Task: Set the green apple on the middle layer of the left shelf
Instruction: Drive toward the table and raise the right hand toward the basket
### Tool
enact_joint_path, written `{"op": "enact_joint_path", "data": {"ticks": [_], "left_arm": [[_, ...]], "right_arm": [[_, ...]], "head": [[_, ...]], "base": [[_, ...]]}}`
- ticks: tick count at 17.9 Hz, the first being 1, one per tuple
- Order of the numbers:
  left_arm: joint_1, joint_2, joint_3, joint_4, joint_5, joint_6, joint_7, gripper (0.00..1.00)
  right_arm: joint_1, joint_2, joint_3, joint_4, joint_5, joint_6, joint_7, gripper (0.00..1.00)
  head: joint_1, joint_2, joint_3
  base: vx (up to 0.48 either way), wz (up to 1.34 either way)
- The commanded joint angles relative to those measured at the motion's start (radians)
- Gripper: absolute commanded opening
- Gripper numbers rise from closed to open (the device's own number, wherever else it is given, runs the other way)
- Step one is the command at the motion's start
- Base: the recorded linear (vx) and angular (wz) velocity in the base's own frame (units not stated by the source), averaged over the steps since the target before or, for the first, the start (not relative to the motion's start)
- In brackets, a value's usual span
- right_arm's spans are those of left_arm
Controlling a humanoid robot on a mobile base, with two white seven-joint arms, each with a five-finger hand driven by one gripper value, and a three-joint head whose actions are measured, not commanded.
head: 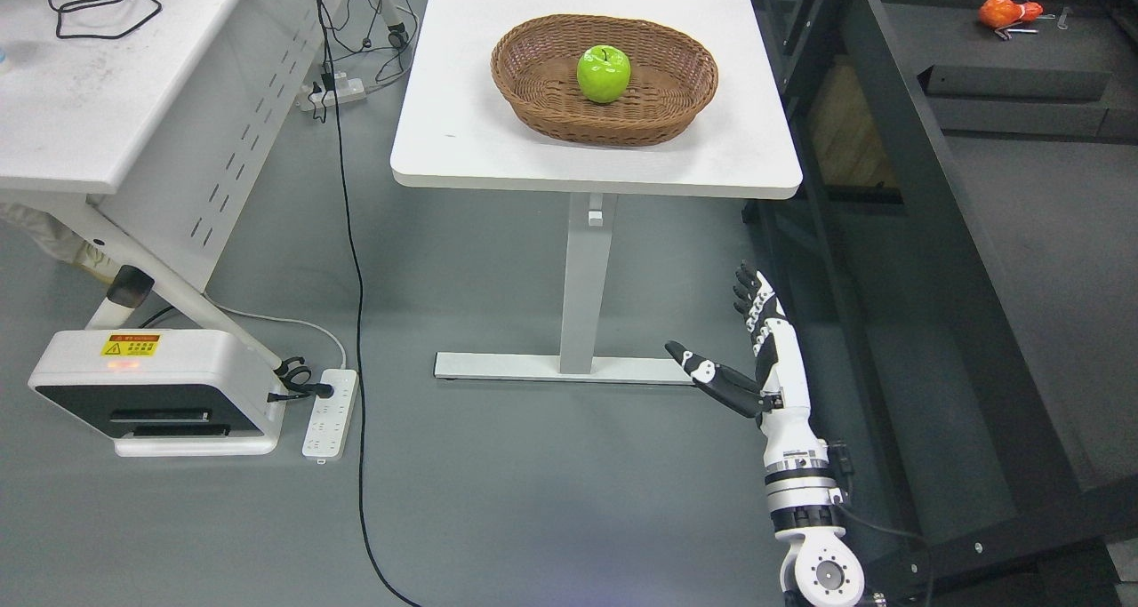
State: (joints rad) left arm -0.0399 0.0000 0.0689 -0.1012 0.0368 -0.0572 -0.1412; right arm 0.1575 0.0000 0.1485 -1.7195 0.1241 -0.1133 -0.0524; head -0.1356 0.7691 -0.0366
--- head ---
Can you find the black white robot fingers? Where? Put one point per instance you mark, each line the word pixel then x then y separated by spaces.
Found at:
pixel 758 304

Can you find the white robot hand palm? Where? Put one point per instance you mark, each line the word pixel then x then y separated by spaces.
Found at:
pixel 787 431

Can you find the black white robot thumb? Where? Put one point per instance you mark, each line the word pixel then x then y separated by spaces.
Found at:
pixel 724 384

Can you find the green apple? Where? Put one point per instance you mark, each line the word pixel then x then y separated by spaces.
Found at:
pixel 603 73

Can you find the white robot base unit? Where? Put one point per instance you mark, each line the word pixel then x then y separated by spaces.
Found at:
pixel 165 392

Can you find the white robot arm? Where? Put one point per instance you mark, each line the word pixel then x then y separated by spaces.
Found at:
pixel 800 487

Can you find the black metal shelf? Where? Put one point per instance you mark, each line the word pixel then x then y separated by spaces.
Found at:
pixel 961 266

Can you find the orange toy on shelf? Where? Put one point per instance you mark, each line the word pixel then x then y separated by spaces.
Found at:
pixel 997 14

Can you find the brown wicker basket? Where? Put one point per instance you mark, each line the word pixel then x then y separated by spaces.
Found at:
pixel 673 77

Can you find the white standing desk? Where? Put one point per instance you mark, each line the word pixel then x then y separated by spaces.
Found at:
pixel 457 131

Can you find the white floor power strip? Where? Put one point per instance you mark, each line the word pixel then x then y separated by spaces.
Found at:
pixel 331 416

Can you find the white far power strip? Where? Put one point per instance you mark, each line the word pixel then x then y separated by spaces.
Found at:
pixel 314 98

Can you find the white left side table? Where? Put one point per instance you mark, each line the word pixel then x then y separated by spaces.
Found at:
pixel 149 145

